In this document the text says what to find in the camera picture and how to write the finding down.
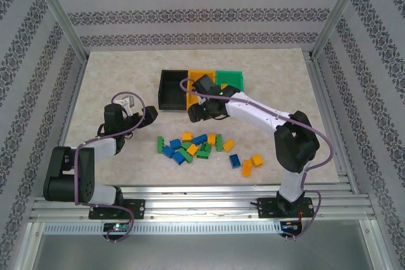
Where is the green plastic bin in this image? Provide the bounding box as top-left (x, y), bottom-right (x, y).
top-left (216, 70), bottom-right (246, 92)

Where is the yellow plastic bin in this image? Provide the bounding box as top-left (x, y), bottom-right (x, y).
top-left (185, 70), bottom-right (219, 111)

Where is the black plastic bin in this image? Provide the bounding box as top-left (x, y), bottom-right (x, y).
top-left (157, 69), bottom-right (190, 112)

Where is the aluminium side rail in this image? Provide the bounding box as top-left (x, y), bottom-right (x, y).
top-left (58, 56), bottom-right (89, 147)
top-left (308, 51), bottom-right (360, 193)

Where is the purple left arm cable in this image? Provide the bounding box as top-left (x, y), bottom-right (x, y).
top-left (73, 92), bottom-right (149, 244)

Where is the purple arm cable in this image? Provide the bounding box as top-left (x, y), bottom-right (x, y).
top-left (73, 92), bottom-right (149, 244)
top-left (179, 77), bottom-right (335, 243)

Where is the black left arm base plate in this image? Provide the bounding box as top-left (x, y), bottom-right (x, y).
top-left (88, 199), bottom-right (146, 220)

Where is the aluminium mounting rail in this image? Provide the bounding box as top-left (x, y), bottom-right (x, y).
top-left (30, 186), bottom-right (376, 222)

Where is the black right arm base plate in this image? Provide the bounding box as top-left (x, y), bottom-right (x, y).
top-left (258, 197), bottom-right (315, 219)

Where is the aluminium frame post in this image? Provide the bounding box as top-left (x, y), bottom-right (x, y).
top-left (311, 0), bottom-right (370, 61)
top-left (25, 0), bottom-right (89, 62)

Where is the slotted grey cable duct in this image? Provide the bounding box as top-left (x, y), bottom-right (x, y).
top-left (42, 221), bottom-right (284, 235)

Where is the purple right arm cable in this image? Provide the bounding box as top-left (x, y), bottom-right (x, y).
top-left (179, 77), bottom-right (335, 243)

